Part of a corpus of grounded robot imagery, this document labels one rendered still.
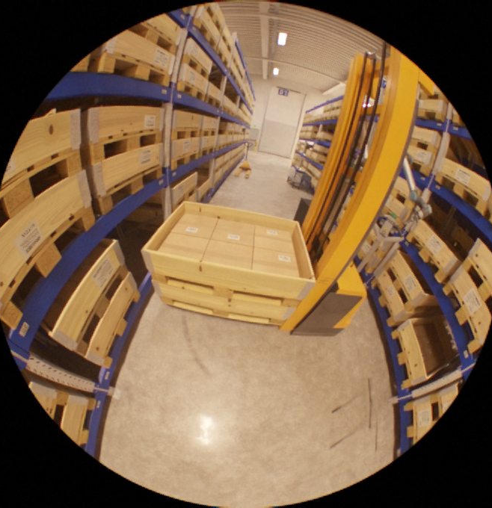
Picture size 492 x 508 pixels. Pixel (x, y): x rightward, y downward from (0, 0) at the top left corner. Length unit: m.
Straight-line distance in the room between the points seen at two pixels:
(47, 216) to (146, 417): 1.61
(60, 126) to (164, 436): 2.12
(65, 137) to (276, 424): 2.38
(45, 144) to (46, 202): 0.26
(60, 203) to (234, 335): 1.75
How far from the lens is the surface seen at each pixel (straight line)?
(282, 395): 1.77
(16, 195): 0.91
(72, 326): 1.20
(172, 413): 1.72
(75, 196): 1.05
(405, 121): 1.06
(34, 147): 0.95
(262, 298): 1.32
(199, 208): 1.76
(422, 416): 2.47
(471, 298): 2.12
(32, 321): 1.07
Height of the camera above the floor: 1.66
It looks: 41 degrees down
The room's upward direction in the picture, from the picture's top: 13 degrees clockwise
